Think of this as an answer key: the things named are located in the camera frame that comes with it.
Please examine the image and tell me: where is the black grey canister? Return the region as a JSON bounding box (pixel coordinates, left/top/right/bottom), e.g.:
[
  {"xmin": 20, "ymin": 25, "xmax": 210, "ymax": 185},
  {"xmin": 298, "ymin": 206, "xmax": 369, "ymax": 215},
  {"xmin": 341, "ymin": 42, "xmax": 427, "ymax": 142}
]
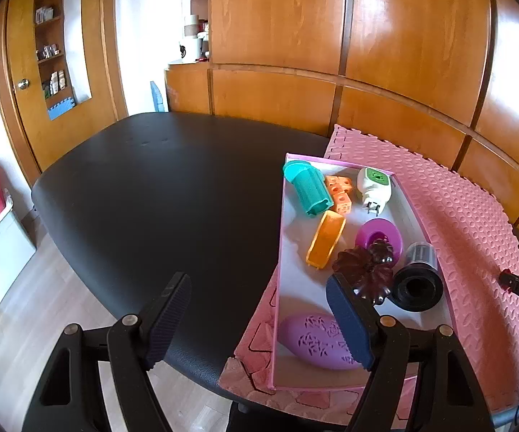
[{"xmin": 392, "ymin": 242, "xmax": 443, "ymax": 312}]

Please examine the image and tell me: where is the white appliance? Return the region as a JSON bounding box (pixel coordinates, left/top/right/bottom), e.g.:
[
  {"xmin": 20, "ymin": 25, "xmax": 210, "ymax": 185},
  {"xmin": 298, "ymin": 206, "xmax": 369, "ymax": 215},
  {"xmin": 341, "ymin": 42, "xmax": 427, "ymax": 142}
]
[{"xmin": 179, "ymin": 33, "xmax": 204, "ymax": 61}]

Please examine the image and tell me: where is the dark brown flower-shaped stand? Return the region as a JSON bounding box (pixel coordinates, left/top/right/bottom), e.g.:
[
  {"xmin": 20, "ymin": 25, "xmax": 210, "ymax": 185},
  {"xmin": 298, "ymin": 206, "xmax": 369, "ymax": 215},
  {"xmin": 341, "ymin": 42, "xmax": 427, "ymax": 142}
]
[{"xmin": 333, "ymin": 240, "xmax": 397, "ymax": 307}]

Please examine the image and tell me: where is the lavender soap case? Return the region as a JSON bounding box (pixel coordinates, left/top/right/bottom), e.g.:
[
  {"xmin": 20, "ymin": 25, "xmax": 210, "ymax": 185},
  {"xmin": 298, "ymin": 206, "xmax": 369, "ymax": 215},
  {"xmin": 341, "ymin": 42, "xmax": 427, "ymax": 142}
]
[{"xmin": 279, "ymin": 311, "xmax": 364, "ymax": 372}]

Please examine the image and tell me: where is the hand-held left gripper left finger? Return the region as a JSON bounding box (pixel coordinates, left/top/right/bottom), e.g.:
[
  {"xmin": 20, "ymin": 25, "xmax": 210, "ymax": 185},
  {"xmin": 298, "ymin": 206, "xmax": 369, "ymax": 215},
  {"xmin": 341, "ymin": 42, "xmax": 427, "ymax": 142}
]
[{"xmin": 21, "ymin": 272, "xmax": 193, "ymax": 432}]

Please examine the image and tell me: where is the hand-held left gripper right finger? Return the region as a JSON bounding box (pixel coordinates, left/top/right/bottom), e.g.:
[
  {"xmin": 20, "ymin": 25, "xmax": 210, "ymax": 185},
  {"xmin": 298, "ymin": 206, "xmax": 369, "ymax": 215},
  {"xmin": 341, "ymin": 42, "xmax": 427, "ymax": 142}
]
[{"xmin": 325, "ymin": 274, "xmax": 496, "ymax": 432}]

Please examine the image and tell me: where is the pink cardboard box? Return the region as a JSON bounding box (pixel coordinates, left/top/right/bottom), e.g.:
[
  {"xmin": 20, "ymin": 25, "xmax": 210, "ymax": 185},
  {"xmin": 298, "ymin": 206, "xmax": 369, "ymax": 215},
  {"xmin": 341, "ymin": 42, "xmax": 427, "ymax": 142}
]
[{"xmin": 271, "ymin": 153, "xmax": 456, "ymax": 392}]

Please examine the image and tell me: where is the blue foam tile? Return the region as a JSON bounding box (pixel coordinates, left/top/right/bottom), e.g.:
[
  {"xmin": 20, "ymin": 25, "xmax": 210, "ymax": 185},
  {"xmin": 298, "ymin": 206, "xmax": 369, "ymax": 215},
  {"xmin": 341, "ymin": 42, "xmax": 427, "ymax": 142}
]
[{"xmin": 150, "ymin": 81, "xmax": 168, "ymax": 113}]

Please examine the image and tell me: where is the orange cube toy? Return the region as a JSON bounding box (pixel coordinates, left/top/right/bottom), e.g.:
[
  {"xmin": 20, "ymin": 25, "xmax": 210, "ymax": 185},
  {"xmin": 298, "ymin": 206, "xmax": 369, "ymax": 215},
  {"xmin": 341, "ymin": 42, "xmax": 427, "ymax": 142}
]
[{"xmin": 324, "ymin": 175, "xmax": 355, "ymax": 216}]

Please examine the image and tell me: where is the white storage box red cloth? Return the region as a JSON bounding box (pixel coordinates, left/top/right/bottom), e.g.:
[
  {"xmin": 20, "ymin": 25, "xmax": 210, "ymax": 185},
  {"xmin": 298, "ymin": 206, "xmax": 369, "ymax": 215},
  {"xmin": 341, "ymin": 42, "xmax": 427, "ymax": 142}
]
[{"xmin": 0, "ymin": 189, "xmax": 37, "ymax": 307}]

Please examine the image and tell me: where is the wooden wardrobe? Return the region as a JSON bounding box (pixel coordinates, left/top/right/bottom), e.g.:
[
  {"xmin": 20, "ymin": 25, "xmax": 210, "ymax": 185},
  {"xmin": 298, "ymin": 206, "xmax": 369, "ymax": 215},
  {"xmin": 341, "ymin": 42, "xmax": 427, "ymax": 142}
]
[{"xmin": 165, "ymin": 0, "xmax": 519, "ymax": 235}]

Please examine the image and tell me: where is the blue foam piece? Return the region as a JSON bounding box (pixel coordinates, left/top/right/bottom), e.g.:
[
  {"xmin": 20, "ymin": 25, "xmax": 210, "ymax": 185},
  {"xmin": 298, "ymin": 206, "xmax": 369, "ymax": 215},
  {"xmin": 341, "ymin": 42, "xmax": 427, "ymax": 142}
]
[{"xmin": 47, "ymin": 98, "xmax": 76, "ymax": 121}]

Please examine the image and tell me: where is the wooden door with niche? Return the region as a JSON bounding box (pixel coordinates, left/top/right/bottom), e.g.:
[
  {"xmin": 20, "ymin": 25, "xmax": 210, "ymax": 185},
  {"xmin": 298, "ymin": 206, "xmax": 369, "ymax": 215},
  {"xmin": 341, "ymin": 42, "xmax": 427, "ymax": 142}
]
[{"xmin": 0, "ymin": 0, "xmax": 127, "ymax": 185}]

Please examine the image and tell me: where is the yellow plastic toy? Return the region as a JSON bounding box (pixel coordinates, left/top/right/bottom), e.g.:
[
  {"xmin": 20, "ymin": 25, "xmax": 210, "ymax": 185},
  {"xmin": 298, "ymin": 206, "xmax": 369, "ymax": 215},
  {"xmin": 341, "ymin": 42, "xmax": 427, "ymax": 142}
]
[{"xmin": 306, "ymin": 211, "xmax": 347, "ymax": 270}]

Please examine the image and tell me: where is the pink foam mat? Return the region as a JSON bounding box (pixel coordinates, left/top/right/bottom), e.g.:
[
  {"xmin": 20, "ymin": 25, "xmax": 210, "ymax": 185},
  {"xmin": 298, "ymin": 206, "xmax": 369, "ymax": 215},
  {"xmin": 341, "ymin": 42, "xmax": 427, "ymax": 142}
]
[{"xmin": 218, "ymin": 123, "xmax": 519, "ymax": 426}]

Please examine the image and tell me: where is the green ribbed cylinder toy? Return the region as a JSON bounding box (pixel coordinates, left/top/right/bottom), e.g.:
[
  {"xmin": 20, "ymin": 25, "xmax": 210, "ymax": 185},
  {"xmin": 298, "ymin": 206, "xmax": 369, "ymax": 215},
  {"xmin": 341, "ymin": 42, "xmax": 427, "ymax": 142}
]
[{"xmin": 283, "ymin": 161, "xmax": 334, "ymax": 219}]

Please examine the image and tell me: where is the purple plastic funnel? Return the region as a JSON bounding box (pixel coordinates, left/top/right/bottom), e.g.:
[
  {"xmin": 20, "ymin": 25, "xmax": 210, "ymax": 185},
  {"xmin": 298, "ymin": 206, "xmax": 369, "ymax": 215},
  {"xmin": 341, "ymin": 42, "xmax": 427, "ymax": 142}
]
[{"xmin": 355, "ymin": 218, "xmax": 405, "ymax": 265}]

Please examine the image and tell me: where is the white green plug-in device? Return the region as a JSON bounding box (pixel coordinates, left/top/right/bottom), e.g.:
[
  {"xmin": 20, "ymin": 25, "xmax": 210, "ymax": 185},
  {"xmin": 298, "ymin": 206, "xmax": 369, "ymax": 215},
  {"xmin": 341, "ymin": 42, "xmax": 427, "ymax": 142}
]
[{"xmin": 356, "ymin": 167, "xmax": 393, "ymax": 214}]

